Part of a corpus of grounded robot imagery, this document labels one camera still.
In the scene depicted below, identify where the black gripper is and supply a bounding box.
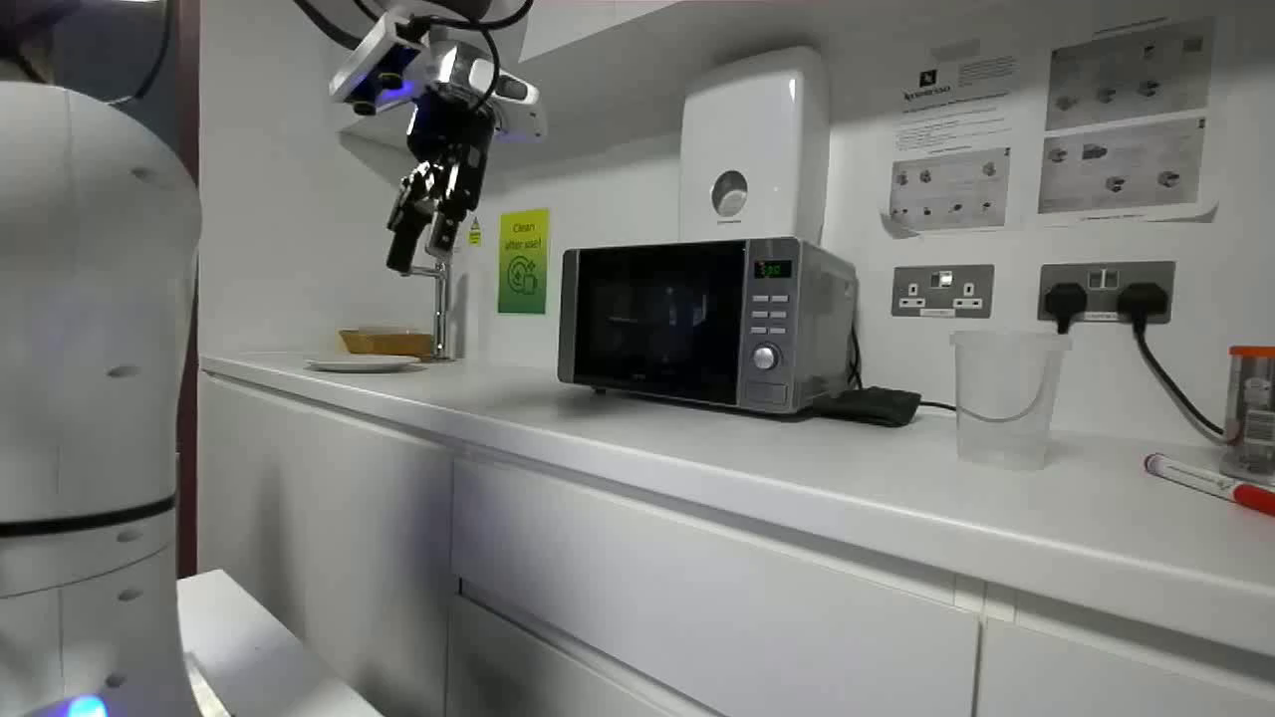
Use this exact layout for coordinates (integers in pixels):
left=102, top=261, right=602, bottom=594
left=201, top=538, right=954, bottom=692
left=384, top=90, right=499, bottom=281

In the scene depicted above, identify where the silver microwave oven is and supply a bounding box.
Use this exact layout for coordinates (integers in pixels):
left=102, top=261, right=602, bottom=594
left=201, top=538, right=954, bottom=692
left=554, top=234, right=859, bottom=424

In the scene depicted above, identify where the chrome sink faucet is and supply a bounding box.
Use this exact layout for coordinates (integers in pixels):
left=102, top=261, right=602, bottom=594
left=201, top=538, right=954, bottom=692
left=406, top=250, right=475, bottom=368

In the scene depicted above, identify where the brown sponge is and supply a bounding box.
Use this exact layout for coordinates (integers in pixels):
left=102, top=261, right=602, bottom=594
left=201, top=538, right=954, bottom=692
left=333, top=329, right=442, bottom=368

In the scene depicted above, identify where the white plate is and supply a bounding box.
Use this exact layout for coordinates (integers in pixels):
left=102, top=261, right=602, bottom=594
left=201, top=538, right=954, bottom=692
left=307, top=350, right=426, bottom=378

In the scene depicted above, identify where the white kitchen cabinet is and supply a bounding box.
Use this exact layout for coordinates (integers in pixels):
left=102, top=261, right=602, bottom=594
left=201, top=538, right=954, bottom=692
left=197, top=372, right=1275, bottom=717

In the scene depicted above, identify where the white robot mounting table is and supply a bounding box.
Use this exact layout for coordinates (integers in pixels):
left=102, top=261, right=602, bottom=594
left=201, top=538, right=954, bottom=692
left=174, top=568, right=388, bottom=717

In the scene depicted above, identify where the black power adapter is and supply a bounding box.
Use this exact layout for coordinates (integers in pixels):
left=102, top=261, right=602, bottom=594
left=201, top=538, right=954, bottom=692
left=809, top=384, right=923, bottom=432

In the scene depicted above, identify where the small picture instruction sheet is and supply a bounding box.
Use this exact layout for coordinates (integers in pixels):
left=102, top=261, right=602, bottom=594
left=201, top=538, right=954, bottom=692
left=882, top=143, right=1016, bottom=242

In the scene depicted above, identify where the white notice with logo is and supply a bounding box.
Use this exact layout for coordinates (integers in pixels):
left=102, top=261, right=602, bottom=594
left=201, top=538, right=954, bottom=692
left=895, top=51, right=1020, bottom=121

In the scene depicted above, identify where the clear plastic cup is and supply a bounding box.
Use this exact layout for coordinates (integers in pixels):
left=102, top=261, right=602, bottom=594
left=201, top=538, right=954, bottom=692
left=947, top=329, right=1070, bottom=473

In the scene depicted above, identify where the black power plug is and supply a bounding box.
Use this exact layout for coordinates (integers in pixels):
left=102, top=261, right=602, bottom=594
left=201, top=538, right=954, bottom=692
left=1039, top=281, right=1092, bottom=339
left=1116, top=281, right=1174, bottom=333

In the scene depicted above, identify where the large picture instruction sheet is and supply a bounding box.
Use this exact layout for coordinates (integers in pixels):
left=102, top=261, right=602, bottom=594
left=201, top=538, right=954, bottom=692
left=1045, top=17, right=1221, bottom=137
left=1035, top=111, right=1210, bottom=220

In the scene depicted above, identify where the ribbed silver metal container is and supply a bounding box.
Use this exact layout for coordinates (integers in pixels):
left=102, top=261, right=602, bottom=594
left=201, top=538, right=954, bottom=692
left=1224, top=343, right=1275, bottom=479

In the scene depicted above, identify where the green yellow wall poster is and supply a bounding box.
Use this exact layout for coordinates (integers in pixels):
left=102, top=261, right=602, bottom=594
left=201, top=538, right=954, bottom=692
left=493, top=202, right=554, bottom=319

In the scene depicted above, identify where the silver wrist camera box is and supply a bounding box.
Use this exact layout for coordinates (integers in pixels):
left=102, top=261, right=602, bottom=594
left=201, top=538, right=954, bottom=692
left=328, top=10, right=429, bottom=121

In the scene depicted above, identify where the white wall water heater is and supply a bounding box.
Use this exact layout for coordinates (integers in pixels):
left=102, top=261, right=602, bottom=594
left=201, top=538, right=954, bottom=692
left=677, top=43, right=831, bottom=250

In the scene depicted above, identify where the steel wall socket without plugs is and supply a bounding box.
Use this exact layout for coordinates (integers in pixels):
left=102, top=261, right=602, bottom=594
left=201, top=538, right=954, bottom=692
left=890, top=261, right=1001, bottom=322

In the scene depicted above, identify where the steel wall socket with plugs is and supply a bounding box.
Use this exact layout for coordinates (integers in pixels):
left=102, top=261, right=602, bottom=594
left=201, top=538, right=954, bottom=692
left=1035, top=261, right=1179, bottom=329

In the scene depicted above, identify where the black power cable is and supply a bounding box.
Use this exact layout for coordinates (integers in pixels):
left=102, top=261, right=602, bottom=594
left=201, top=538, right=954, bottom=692
left=1128, top=315, right=1240, bottom=452

